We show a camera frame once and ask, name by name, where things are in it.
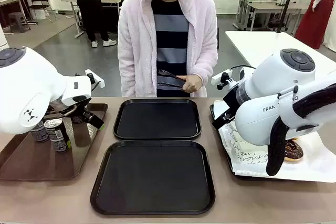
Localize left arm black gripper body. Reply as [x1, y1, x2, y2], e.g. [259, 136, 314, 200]
[48, 98, 92, 120]

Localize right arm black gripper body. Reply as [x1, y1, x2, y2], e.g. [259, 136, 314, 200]
[223, 87, 239, 116]

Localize black serving tongs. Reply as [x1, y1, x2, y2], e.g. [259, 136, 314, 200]
[156, 69, 190, 90]

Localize chocolate sprinkled donut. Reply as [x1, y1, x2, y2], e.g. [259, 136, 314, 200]
[284, 140, 305, 162]

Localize person's right forearm pink sleeve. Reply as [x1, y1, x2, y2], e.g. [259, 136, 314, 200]
[118, 48, 140, 98]

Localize person's left forearm pink sleeve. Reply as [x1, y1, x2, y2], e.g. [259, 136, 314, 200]
[191, 48, 219, 98]

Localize person's left hand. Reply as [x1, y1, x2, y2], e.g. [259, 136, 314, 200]
[176, 74, 203, 94]

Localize black tray under paper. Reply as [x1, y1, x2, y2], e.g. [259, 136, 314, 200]
[209, 103, 336, 183]

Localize white script printed paper sheet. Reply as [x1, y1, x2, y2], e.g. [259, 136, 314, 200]
[213, 100, 336, 183]

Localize white side table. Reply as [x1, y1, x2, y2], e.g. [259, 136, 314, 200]
[225, 30, 336, 78]

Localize black square serving tray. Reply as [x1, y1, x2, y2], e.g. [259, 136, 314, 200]
[112, 98, 202, 141]
[90, 140, 216, 216]

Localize person in pink fleece jacket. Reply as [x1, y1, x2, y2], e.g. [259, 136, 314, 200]
[117, 0, 219, 98]

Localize dark plastic stool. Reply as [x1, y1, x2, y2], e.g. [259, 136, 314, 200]
[8, 12, 32, 34]

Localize grey lab desk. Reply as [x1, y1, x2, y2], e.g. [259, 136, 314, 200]
[232, 0, 311, 32]

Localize grey workbench with metal legs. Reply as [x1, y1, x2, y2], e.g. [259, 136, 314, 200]
[60, 0, 122, 39]

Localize black office chair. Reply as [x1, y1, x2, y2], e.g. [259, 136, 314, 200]
[28, 0, 57, 23]

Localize red dress on mannequin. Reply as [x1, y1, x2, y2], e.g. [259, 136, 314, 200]
[294, 0, 336, 50]

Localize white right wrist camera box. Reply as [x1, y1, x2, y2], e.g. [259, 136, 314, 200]
[211, 69, 234, 91]

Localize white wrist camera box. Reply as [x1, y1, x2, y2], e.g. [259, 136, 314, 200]
[84, 69, 106, 90]
[211, 69, 234, 91]

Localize thin black camera cable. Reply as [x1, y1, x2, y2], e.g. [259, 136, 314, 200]
[230, 65, 257, 73]

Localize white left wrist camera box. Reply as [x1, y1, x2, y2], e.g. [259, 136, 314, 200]
[84, 69, 106, 90]

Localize brown plastic handled tray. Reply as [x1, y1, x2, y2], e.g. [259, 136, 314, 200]
[0, 102, 109, 182]

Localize black camera stand pole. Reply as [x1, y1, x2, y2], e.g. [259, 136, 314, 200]
[272, 0, 300, 35]

